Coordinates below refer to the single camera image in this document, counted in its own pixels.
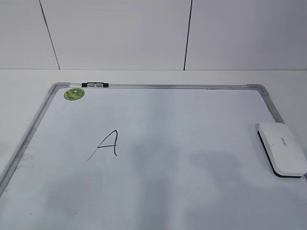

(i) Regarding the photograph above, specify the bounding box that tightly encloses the white whiteboard eraser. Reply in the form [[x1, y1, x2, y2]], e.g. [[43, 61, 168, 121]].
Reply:
[[255, 122, 307, 178]]

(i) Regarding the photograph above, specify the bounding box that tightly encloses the green round magnet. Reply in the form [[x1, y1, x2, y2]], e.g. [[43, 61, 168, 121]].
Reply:
[[64, 88, 85, 101]]

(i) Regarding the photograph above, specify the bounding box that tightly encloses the white whiteboard with grey frame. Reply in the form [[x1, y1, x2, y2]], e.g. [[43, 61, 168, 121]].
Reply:
[[0, 83, 307, 230]]

